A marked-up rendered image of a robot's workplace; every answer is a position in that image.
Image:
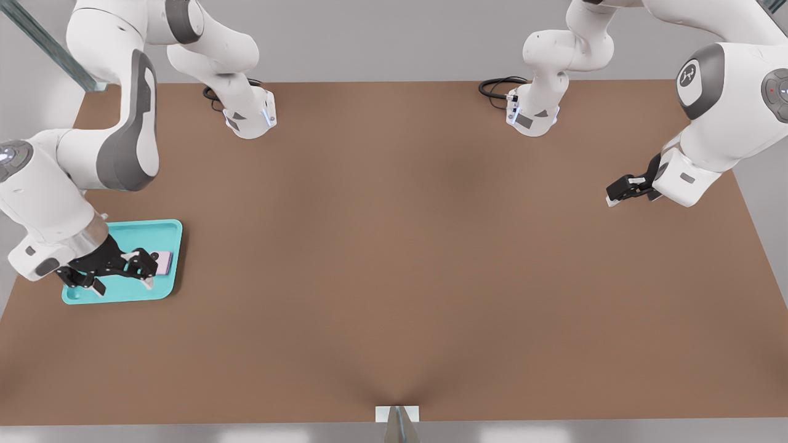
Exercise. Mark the pale lilac phone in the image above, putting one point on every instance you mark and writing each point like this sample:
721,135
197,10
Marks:
164,263

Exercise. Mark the pale blue-green tray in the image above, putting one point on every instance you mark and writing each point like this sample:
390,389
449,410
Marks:
132,292

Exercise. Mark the silver frame post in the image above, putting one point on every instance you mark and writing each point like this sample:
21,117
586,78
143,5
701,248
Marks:
398,424
52,46
777,5

